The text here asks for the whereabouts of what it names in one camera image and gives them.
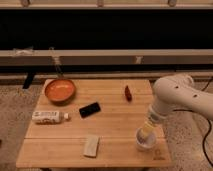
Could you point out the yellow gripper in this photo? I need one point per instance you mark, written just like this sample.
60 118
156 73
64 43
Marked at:
147 129

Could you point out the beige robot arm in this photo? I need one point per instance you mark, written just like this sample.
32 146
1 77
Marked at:
175 90

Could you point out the orange ceramic bowl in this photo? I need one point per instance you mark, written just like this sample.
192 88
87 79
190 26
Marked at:
60 90

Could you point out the red small object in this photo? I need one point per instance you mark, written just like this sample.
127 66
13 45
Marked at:
128 94

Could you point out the wooden table board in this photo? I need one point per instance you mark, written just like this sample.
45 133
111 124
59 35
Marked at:
62 145

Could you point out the black smartphone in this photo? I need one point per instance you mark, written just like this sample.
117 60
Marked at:
89 109

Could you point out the beige rectangular block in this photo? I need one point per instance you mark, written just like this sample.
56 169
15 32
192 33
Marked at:
91 146

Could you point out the white plastic bottle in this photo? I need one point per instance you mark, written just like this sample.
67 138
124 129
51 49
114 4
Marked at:
49 117

